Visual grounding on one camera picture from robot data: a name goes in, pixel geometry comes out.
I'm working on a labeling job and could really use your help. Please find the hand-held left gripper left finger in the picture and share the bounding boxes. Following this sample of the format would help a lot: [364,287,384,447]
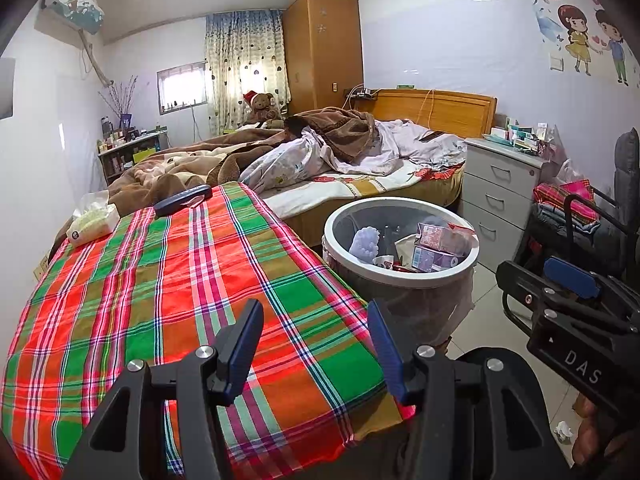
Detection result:
[62,299,265,480]

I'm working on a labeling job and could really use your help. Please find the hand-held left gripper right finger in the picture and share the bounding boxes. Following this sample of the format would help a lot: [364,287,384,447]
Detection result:
[367,299,571,480]

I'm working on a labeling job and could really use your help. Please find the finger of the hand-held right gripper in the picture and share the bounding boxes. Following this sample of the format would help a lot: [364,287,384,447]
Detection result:
[544,257,640,333]
[496,260,561,331]

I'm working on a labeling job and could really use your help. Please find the white trash bin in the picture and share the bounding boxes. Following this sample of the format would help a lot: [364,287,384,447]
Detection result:
[321,197,482,346]
[322,200,481,348]

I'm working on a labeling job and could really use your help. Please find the pink box purple print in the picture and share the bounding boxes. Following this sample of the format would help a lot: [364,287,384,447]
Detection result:
[410,246,471,273]

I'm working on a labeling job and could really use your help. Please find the pale pink box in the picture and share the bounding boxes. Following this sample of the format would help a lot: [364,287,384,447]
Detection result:
[417,223,473,253]

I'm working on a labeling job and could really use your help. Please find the white carton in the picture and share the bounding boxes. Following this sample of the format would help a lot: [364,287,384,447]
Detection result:
[394,234,426,261]

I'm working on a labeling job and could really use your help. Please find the white foam net sleeve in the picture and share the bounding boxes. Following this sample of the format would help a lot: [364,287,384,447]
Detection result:
[348,226,383,264]

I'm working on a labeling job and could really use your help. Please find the person's right hand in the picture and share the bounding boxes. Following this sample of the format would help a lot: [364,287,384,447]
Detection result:
[572,395,618,468]

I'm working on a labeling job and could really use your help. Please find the dark folded clothes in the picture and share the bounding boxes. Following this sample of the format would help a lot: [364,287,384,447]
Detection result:
[530,205,601,261]

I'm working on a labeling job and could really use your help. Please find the folded plaid cloth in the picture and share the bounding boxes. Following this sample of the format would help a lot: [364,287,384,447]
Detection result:
[532,180,601,226]

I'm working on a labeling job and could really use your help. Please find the grey drawer nightstand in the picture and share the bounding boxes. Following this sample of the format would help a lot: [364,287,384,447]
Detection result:
[457,137,556,261]

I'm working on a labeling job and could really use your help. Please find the white plastic bag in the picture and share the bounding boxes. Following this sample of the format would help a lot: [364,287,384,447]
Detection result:
[555,159,586,186]

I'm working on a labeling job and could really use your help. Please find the black chair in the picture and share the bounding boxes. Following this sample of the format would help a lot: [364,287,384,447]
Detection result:
[502,130,640,321]

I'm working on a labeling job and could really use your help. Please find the pile of small boxes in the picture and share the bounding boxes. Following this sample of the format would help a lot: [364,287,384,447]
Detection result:
[482,119,558,157]

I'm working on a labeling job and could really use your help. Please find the dark blue glasses case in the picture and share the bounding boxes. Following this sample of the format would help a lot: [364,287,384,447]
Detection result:
[153,184,213,217]

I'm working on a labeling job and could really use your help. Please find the patterned bed sheet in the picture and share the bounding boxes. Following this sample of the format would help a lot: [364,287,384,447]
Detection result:
[262,165,466,248]

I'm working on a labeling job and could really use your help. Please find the wooden bed headboard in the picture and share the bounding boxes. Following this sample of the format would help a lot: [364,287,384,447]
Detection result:
[370,89,498,139]

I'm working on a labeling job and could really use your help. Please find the white floral quilt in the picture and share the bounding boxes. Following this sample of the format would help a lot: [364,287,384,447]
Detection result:
[239,119,468,192]

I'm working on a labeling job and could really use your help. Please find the brown blanket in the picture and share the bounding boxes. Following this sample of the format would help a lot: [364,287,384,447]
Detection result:
[50,106,381,246]

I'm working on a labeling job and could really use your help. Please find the tissue pack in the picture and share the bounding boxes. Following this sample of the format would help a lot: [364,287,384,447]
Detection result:
[65,191,121,247]

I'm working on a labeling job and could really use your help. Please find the cluttered shelf unit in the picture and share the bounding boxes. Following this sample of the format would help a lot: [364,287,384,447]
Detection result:
[97,130,168,186]

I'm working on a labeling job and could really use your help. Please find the brown teddy bear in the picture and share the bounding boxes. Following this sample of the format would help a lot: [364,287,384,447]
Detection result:
[242,91,283,128]

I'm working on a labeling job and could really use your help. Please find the branches in blue vase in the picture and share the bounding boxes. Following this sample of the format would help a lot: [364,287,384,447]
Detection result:
[97,76,138,131]

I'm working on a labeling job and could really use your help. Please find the window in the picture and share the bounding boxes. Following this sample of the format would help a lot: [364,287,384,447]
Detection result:
[156,62,208,113]

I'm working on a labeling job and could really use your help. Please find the patterned curtain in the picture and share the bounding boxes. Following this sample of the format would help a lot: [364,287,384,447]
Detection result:
[205,9,291,133]

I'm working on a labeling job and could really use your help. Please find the wooden wardrobe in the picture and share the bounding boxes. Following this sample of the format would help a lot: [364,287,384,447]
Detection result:
[281,0,365,116]

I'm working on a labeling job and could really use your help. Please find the air conditioner pipe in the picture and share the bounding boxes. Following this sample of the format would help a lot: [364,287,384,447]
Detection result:
[77,30,116,86]

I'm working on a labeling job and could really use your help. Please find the air conditioner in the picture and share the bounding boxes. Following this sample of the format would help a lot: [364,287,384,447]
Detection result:
[41,0,106,36]

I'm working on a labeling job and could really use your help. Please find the cartoon couple wall sticker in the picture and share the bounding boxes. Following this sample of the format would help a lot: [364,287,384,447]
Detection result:
[557,4,631,86]

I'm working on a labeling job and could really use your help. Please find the silver wall panel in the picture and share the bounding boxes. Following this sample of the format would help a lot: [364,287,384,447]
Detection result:
[0,57,16,121]

